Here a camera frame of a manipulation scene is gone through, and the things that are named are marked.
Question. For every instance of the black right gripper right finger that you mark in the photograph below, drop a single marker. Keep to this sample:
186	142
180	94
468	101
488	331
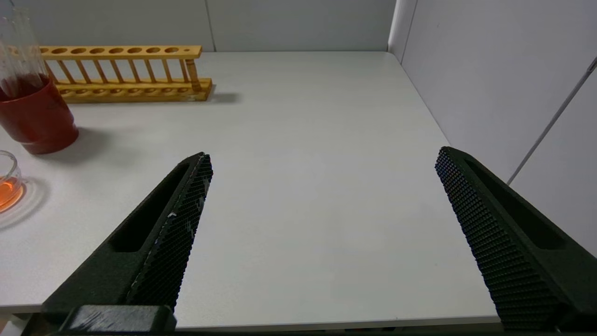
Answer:
513	242

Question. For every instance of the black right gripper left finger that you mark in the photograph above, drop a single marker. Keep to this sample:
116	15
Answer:
140	252

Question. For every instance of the wooden test tube rack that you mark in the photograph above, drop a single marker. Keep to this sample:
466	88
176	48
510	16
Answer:
198	52

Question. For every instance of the clear glass beaker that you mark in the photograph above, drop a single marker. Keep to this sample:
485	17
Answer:
7	186

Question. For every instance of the red plastic cup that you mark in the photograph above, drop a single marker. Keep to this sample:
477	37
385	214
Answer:
37	123

